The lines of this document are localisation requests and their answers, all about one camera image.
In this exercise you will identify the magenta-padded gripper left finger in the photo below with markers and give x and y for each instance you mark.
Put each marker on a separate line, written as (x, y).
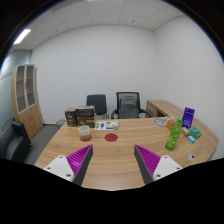
(66, 163)

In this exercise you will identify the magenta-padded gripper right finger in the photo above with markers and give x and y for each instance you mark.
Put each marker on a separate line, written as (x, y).
(156, 164)

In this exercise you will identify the green drink bottle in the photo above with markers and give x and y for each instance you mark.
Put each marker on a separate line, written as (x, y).
(173, 136)

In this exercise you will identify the clear cup with red drink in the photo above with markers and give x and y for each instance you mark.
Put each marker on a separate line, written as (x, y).
(85, 133)

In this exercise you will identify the grey waste bin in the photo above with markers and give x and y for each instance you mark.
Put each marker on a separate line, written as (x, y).
(60, 123)

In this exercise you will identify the round grey desk plate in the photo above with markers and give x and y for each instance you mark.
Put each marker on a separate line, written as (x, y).
(161, 122)

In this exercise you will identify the orange small box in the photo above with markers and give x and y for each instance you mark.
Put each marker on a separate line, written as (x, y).
(170, 124)

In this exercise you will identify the light blue small packet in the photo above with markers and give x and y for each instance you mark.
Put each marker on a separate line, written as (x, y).
(191, 139)

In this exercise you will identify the green flat box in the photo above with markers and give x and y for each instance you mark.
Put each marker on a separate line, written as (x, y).
(195, 132)

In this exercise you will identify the wide dark brown box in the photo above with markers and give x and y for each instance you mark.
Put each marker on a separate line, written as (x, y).
(85, 116)

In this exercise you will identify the flat round red coaster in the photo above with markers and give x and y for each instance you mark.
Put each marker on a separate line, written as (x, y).
(111, 137)

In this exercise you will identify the wooden side cabinet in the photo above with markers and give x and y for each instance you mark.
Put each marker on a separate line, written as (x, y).
(163, 108)

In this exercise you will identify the blue upright box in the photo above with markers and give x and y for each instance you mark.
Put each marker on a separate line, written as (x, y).
(188, 117)

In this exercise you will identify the black leather armchair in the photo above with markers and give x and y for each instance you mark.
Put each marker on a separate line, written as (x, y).
(13, 141)

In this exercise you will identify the black mesh office chair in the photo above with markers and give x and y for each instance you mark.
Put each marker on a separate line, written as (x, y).
(128, 106)

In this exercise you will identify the dark grey office chair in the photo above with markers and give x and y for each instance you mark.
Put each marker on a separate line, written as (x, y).
(97, 104)

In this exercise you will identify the wooden shelf cabinet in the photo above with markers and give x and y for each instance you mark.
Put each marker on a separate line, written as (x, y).
(26, 100)

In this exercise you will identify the ceiling light panel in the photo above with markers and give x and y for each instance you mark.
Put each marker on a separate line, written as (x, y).
(22, 36)

